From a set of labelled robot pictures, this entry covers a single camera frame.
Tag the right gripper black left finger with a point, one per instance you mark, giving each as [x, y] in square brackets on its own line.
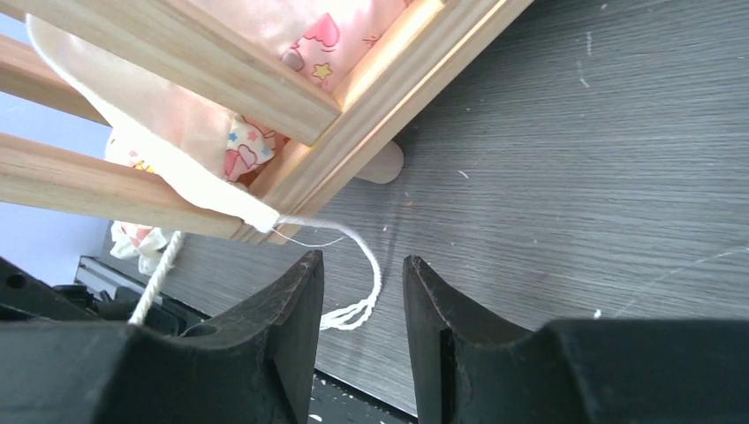
[254, 363]

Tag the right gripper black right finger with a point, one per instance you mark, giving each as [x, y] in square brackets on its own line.
[470, 365]

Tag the wooden slatted pet bed frame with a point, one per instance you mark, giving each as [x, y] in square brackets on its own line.
[435, 41]

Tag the pink printed cushion with ties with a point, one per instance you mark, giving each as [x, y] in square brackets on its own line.
[204, 93]

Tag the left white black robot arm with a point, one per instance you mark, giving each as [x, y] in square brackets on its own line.
[88, 298]

